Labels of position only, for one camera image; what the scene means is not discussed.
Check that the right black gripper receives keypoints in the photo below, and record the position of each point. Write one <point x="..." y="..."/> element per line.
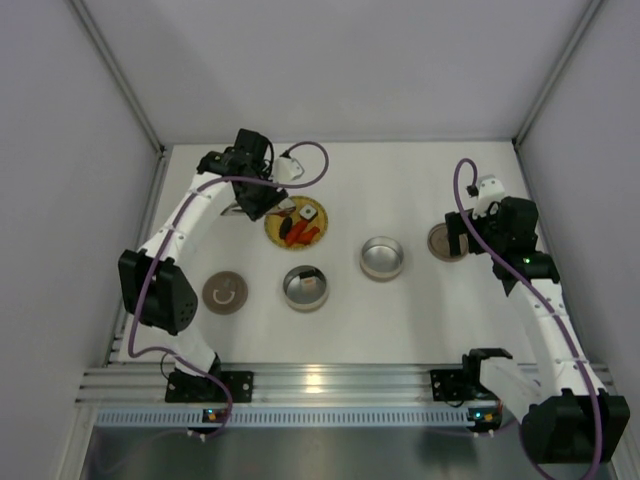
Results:
<point x="458" y="231"/>

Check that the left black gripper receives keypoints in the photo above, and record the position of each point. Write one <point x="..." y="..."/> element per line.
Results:
<point x="261" y="200"/>

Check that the metal tongs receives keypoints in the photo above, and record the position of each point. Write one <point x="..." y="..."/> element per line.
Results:
<point x="283" y="209"/>

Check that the black sea cucumber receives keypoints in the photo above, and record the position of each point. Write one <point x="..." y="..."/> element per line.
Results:
<point x="285" y="227"/>

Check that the green sushi roll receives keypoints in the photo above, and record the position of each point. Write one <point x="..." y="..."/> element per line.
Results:
<point x="308" y="212"/>

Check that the red sausage piece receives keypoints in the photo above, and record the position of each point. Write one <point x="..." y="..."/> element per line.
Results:
<point x="307" y="237"/>
<point x="297" y="228"/>

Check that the salmon sushi roll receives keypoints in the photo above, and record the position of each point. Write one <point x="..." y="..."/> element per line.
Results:
<point x="308" y="280"/>

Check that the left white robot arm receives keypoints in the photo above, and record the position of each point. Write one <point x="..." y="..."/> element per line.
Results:
<point x="155" y="288"/>

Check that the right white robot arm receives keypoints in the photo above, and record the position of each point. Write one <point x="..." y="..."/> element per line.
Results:
<point x="567" y="416"/>

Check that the brown lid right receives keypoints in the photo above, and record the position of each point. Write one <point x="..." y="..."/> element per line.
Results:
<point x="438" y="244"/>

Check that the round bamboo tray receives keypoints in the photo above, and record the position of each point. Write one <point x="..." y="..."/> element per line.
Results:
<point x="272" y="223"/>

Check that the right round metal tin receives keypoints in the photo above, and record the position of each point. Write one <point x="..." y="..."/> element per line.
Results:
<point x="382" y="258"/>

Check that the round metal tin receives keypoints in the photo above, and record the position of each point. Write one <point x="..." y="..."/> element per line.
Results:
<point x="299" y="300"/>
<point x="382" y="258"/>

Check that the brown smiley lid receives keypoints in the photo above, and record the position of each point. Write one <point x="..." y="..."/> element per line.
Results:
<point x="225" y="293"/>

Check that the left round metal tin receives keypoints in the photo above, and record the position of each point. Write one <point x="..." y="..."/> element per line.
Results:
<point x="299" y="300"/>

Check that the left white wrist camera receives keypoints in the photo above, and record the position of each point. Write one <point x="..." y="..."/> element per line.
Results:
<point x="286" y="170"/>

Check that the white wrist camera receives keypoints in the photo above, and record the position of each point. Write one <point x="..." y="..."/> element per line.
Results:
<point x="488" y="192"/>
<point x="286" y="170"/>

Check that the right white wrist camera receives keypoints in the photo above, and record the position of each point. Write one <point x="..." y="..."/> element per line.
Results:
<point x="488" y="192"/>

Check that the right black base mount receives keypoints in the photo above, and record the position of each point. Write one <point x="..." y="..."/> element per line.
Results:
<point x="461" y="384"/>

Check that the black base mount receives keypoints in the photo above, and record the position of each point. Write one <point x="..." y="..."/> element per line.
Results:
<point x="187" y="388"/>
<point x="461" y="384"/>

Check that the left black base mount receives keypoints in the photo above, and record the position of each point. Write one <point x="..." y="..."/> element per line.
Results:
<point x="187" y="388"/>

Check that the slotted cable duct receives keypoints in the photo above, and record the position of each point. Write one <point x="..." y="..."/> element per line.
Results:
<point x="247" y="417"/>

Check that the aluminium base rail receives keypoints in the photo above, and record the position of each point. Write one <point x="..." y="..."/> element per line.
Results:
<point x="284" y="384"/>

